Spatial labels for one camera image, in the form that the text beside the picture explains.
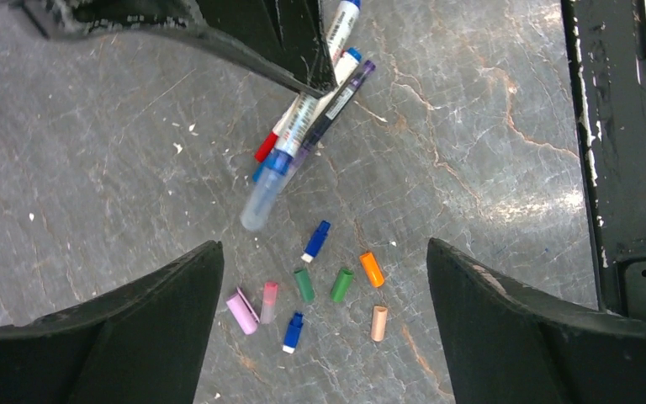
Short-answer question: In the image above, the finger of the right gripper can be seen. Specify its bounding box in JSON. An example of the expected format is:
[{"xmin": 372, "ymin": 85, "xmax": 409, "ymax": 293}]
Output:
[{"xmin": 10, "ymin": 0, "xmax": 335, "ymax": 98}]

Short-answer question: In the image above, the dark purple pen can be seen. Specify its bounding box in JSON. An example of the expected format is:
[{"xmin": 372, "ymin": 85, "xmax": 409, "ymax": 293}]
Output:
[{"xmin": 287, "ymin": 60, "xmax": 376, "ymax": 180}]

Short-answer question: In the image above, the purple highlighter cap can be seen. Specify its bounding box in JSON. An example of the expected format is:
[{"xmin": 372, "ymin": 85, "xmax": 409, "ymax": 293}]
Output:
[{"xmin": 225, "ymin": 287, "xmax": 260, "ymax": 335}]

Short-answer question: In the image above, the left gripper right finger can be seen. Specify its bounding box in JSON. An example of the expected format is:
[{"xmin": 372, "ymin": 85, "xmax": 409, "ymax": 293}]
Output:
[{"xmin": 426, "ymin": 238, "xmax": 646, "ymax": 403}]

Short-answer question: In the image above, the red capped marker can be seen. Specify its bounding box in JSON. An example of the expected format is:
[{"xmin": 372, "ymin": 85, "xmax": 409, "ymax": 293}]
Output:
[{"xmin": 254, "ymin": 101, "xmax": 298, "ymax": 163}]

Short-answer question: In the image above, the blue pen cap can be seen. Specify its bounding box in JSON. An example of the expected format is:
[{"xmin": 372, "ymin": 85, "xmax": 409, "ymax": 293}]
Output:
[
  {"xmin": 282, "ymin": 311, "xmax": 304, "ymax": 354},
  {"xmin": 301, "ymin": 221, "xmax": 331, "ymax": 263}
]

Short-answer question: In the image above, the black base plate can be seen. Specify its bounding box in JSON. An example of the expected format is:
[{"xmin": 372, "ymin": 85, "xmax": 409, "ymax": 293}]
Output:
[{"xmin": 561, "ymin": 1, "xmax": 646, "ymax": 321}]

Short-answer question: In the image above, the peach pen cap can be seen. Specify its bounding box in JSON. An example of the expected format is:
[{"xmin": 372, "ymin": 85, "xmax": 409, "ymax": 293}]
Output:
[{"xmin": 370, "ymin": 305, "xmax": 389, "ymax": 343}]

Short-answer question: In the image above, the dark green cap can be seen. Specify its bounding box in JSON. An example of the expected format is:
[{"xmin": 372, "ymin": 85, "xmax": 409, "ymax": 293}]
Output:
[{"xmin": 294, "ymin": 267, "xmax": 315, "ymax": 303}]

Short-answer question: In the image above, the green marker cap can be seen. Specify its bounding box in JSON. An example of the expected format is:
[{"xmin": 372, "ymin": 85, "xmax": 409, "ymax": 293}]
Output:
[{"xmin": 330, "ymin": 268, "xmax": 354, "ymax": 302}]

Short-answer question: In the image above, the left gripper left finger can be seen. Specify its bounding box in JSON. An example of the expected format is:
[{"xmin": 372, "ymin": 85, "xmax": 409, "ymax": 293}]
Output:
[{"xmin": 0, "ymin": 241, "xmax": 225, "ymax": 403}]

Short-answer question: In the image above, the clear capped blue marker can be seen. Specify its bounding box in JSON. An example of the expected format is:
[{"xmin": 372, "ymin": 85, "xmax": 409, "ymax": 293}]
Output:
[{"xmin": 241, "ymin": 1, "xmax": 362, "ymax": 231}]

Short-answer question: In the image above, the orange marker cap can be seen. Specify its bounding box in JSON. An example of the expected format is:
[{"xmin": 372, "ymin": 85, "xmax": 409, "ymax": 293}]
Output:
[{"xmin": 359, "ymin": 251, "xmax": 384, "ymax": 288}]

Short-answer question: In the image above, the pink translucent cap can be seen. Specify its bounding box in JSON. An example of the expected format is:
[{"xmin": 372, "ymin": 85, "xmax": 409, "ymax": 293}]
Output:
[{"xmin": 259, "ymin": 281, "xmax": 278, "ymax": 324}]

